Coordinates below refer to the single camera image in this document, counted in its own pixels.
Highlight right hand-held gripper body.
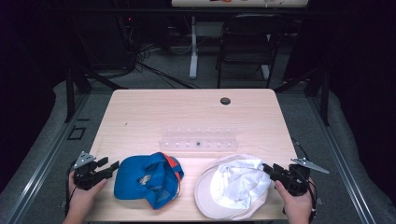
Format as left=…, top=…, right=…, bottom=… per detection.
left=279, top=157, right=331, bottom=197

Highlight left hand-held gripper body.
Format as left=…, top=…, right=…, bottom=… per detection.
left=73, top=151, right=108, bottom=191

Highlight blue and orange cap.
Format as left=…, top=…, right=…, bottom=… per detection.
left=113, top=151, right=185, bottom=211

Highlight white cap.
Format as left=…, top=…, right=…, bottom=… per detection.
left=193, top=153, right=273, bottom=221

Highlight clear plastic peg rack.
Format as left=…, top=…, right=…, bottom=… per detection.
left=158, top=125, right=240, bottom=153

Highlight person's left hand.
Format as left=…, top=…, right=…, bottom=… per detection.
left=67, top=171, right=108, bottom=217

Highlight person's right hand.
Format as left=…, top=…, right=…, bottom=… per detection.
left=274, top=177, right=316, bottom=221

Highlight black folding chair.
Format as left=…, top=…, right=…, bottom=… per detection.
left=215, top=13, right=285, bottom=90

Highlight white desk leg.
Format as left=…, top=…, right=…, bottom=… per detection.
left=189, top=15, right=199, bottom=80

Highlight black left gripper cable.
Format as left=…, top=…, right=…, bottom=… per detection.
left=64, top=160, right=78, bottom=217

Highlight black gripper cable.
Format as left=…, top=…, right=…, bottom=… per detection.
left=64, top=160, right=78, bottom=217
left=291, top=138, right=318, bottom=222

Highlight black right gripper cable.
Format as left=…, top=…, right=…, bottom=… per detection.
left=291, top=138, right=318, bottom=222

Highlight aluminium floor rail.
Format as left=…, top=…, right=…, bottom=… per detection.
left=306, top=94, right=379, bottom=224
left=2, top=92, right=92, bottom=224

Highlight black metal frame post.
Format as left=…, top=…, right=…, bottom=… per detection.
left=64, top=65, right=77, bottom=123
left=320, top=68, right=331, bottom=127

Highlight black floor cables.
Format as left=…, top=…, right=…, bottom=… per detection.
left=122, top=17, right=202, bottom=91

